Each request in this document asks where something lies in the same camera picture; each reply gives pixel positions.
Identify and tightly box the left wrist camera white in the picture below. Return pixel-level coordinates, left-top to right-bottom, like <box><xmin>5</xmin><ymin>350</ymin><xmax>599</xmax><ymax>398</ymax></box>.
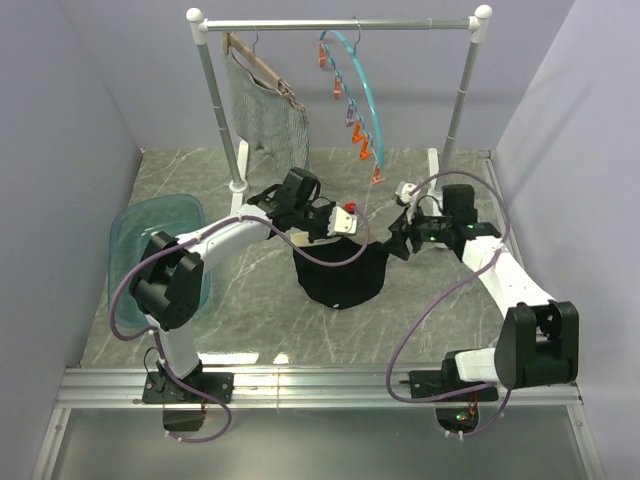
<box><xmin>327</xmin><ymin>205</ymin><xmax>358</xmax><ymax>237</ymax></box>

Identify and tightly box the aluminium mounting rail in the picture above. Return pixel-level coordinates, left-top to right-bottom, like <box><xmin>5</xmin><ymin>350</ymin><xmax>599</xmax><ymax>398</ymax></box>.
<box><xmin>33</xmin><ymin>364</ymin><xmax>605</xmax><ymax>479</ymax></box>

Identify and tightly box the orange clip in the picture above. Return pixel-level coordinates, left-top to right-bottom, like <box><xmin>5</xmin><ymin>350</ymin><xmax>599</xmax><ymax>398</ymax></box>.
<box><xmin>359</xmin><ymin>137</ymin><xmax>373</xmax><ymax>161</ymax></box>
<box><xmin>352</xmin><ymin>121</ymin><xmax>368</xmax><ymax>144</ymax></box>

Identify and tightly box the salmon clip far left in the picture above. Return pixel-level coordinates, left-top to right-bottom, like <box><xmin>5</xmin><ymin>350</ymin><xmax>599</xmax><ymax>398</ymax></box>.
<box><xmin>318</xmin><ymin>41</ymin><xmax>329</xmax><ymax>68</ymax></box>

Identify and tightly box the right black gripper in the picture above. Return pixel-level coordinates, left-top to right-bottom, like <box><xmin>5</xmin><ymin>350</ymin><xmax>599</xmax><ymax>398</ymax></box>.
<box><xmin>378</xmin><ymin>202</ymin><xmax>452</xmax><ymax>262</ymax></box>

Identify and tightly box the grey knitted garment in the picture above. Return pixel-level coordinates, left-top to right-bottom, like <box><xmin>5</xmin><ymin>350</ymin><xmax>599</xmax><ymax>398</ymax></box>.
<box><xmin>224</xmin><ymin>52</ymin><xmax>310</xmax><ymax>169</ymax></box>

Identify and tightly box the teal plastic basin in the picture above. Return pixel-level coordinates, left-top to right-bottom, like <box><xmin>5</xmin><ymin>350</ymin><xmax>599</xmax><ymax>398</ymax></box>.
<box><xmin>108</xmin><ymin>194</ymin><xmax>205</xmax><ymax>300</ymax></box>

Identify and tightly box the salmon clip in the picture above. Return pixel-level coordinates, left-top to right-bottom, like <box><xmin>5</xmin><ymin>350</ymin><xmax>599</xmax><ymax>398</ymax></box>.
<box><xmin>318</xmin><ymin>41</ymin><xmax>329</xmax><ymax>68</ymax></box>
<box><xmin>333</xmin><ymin>74</ymin><xmax>344</xmax><ymax>100</ymax></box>

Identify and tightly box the teal clip hanger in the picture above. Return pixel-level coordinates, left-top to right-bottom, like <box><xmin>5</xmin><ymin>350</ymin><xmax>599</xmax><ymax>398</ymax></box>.
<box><xmin>319</xmin><ymin>30</ymin><xmax>386</xmax><ymax>170</ymax></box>

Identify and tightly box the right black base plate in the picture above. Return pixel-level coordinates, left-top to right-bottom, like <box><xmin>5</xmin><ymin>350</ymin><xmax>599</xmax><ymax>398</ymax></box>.
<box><xmin>402</xmin><ymin>369</ymin><xmax>499</xmax><ymax>436</ymax></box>

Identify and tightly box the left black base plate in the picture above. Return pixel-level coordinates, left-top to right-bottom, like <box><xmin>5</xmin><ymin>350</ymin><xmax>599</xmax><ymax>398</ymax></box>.
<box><xmin>141</xmin><ymin>347</ymin><xmax>234</xmax><ymax>434</ymax></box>

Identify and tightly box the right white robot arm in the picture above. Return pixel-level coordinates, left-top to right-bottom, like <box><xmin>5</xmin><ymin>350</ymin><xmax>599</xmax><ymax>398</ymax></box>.
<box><xmin>384</xmin><ymin>182</ymin><xmax>579</xmax><ymax>403</ymax></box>

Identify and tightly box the black underwear beige waistband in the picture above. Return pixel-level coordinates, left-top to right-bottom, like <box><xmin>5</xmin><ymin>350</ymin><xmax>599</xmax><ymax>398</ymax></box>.
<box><xmin>291</xmin><ymin>232</ymin><xmax>389</xmax><ymax>310</ymax></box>

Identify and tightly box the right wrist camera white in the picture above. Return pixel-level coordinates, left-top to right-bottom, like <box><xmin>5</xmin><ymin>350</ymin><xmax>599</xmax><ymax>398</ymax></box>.
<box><xmin>394</xmin><ymin>181</ymin><xmax>419</xmax><ymax>207</ymax></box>

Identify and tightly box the wooden clothes hanger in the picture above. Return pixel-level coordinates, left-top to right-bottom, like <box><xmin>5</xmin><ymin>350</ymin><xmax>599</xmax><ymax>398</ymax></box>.
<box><xmin>222</xmin><ymin>31</ymin><xmax>304</xmax><ymax>109</ymax></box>

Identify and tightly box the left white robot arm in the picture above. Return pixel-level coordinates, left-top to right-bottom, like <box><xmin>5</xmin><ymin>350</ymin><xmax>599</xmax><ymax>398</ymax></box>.
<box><xmin>123</xmin><ymin>167</ymin><xmax>362</xmax><ymax>402</ymax></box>

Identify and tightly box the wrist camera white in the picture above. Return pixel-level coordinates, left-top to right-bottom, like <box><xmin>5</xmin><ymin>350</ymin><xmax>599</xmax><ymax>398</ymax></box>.
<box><xmin>394</xmin><ymin>181</ymin><xmax>419</xmax><ymax>207</ymax></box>
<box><xmin>327</xmin><ymin>205</ymin><xmax>358</xmax><ymax>237</ymax></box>

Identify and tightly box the white and silver clothes rack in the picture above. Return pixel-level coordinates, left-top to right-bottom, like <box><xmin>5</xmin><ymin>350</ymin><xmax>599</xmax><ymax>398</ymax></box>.
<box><xmin>186</xmin><ymin>4</ymin><xmax>493</xmax><ymax>188</ymax></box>

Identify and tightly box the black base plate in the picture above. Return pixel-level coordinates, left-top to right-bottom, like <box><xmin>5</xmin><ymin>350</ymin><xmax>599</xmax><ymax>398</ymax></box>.
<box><xmin>141</xmin><ymin>347</ymin><xmax>234</xmax><ymax>434</ymax></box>
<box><xmin>402</xmin><ymin>369</ymin><xmax>499</xmax><ymax>436</ymax></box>

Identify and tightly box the purple plastic clip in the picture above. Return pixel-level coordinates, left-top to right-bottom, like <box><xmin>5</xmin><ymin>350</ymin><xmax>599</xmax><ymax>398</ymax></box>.
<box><xmin>345</xmin><ymin>99</ymin><xmax>362</xmax><ymax>127</ymax></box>

